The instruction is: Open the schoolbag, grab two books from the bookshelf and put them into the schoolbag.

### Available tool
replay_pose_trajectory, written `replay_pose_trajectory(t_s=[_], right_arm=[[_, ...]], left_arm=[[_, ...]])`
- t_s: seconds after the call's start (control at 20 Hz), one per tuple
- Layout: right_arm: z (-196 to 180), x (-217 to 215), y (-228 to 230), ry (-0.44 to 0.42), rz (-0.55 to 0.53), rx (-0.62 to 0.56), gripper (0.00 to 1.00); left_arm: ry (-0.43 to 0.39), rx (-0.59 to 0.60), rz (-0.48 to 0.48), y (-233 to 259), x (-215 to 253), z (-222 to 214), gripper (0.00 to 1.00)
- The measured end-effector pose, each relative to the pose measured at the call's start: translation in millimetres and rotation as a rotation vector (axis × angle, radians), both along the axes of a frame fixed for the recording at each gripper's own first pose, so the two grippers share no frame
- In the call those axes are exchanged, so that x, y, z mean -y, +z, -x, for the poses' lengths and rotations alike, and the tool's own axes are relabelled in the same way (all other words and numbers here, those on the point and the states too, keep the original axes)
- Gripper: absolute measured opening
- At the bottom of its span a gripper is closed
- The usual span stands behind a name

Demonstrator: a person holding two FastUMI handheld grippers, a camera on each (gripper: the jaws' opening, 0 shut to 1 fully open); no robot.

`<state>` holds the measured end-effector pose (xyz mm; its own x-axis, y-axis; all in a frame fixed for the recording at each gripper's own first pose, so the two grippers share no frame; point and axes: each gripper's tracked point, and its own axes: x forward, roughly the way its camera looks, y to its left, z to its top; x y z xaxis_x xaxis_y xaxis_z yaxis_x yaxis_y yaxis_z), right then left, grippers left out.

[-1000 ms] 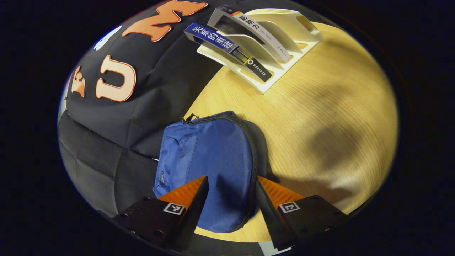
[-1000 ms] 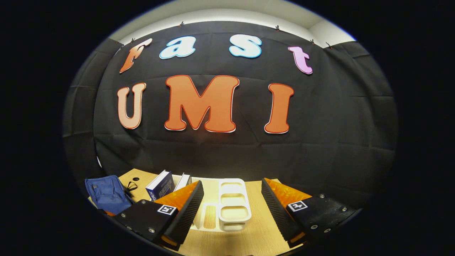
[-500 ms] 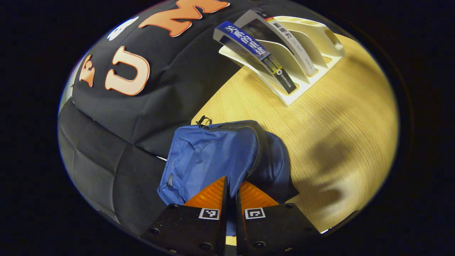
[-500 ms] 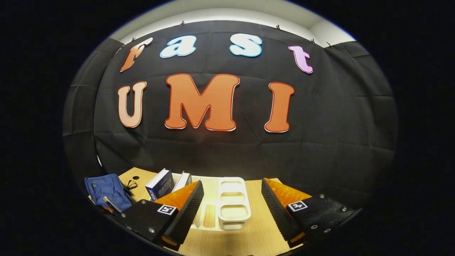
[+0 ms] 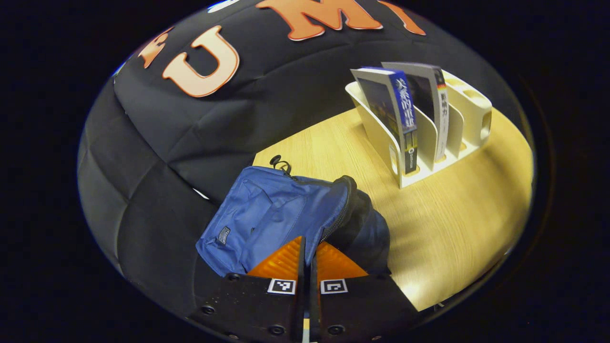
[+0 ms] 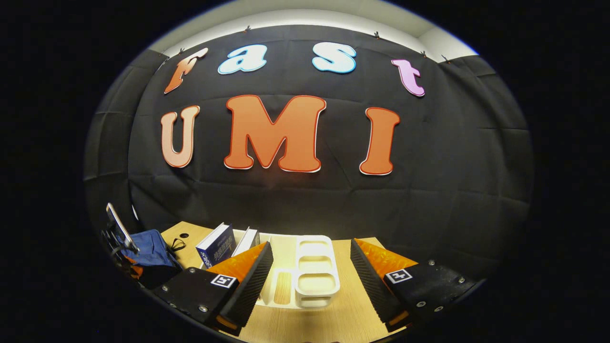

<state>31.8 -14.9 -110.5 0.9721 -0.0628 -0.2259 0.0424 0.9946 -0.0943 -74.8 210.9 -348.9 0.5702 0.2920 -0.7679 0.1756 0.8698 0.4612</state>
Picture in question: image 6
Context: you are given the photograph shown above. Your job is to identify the white plastic bookshelf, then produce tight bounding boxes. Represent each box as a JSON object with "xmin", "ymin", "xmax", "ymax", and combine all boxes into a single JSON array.
[{"xmin": 260, "ymin": 234, "xmax": 341, "ymax": 309}]

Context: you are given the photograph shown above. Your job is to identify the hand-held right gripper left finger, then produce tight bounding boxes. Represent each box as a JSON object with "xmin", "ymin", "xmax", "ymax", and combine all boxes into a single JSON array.
[{"xmin": 152, "ymin": 242, "xmax": 275, "ymax": 334}]

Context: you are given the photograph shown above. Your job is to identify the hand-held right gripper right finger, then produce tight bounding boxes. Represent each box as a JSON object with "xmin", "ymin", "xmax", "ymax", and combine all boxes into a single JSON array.
[{"xmin": 351, "ymin": 238, "xmax": 487, "ymax": 333}]

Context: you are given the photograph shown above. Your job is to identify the grey cover book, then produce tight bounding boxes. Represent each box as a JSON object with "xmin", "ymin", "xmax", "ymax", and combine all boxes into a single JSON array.
[{"xmin": 232, "ymin": 227, "xmax": 261, "ymax": 258}]

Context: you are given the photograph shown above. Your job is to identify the blue cover book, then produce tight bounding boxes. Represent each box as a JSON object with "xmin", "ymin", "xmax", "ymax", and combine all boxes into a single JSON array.
[{"xmin": 195, "ymin": 223, "xmax": 237, "ymax": 268}]

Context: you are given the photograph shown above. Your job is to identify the row of black cloth clips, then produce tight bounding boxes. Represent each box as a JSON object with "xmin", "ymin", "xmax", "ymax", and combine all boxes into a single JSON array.
[{"xmin": 162, "ymin": 25, "xmax": 453, "ymax": 65}]

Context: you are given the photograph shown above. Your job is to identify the blue schoolbag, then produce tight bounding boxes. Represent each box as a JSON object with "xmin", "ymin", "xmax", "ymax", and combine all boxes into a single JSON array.
[{"xmin": 117, "ymin": 230, "xmax": 186, "ymax": 289}]

